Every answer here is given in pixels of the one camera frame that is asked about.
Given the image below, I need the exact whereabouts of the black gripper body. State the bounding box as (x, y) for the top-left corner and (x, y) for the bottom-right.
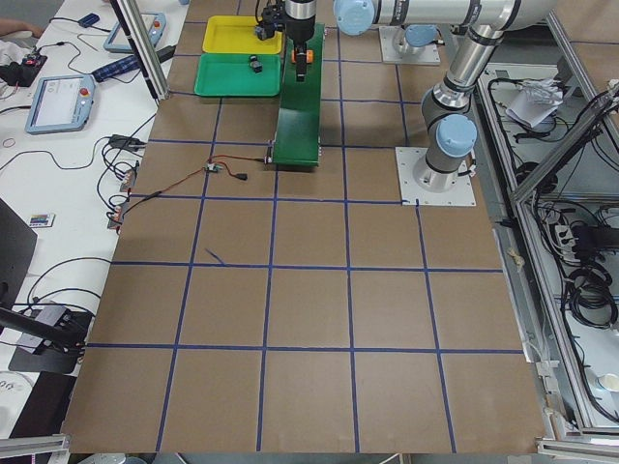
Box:
(285, 16), (315, 51)
(254, 0), (285, 41)

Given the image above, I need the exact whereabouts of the black monitor stand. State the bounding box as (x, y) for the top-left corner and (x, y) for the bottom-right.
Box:
(1, 202), (93, 374)

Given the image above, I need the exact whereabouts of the green plastic tray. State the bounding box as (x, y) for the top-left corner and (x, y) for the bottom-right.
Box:
(194, 53), (281, 97)

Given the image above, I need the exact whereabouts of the green conveyor belt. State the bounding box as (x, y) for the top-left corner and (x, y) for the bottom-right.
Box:
(272, 22), (325, 166)

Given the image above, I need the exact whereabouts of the red black wire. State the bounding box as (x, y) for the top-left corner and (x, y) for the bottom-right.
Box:
(120, 154), (267, 214)

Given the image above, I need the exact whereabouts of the teach pendant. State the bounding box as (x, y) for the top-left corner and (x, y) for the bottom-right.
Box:
(25, 74), (96, 134)
(103, 12), (168, 54)

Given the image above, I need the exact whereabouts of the yellow plastic tray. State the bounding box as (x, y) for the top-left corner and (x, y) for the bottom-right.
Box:
(202, 15), (282, 55)

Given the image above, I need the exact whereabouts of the teach pendant far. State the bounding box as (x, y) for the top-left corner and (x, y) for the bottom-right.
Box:
(103, 12), (168, 54)

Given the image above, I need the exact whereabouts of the blue checkered cloth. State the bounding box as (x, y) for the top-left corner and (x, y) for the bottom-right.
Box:
(92, 55), (139, 82)

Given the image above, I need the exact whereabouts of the aluminium frame post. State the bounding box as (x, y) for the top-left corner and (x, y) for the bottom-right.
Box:
(110, 0), (169, 102)

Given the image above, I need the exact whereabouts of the orange cylinder with label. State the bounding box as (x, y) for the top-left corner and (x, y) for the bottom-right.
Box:
(291, 49), (313, 64)

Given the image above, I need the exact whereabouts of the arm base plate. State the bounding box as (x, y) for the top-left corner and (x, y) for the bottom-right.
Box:
(395, 147), (477, 207)
(379, 24), (440, 66)

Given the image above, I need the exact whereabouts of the green push button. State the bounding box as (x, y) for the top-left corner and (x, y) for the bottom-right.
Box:
(249, 55), (263, 73)

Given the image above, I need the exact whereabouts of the teach pendant near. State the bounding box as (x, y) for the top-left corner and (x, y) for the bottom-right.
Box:
(25, 74), (96, 134)

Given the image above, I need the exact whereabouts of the small green circuit board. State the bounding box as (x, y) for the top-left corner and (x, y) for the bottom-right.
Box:
(205, 162), (223, 173)

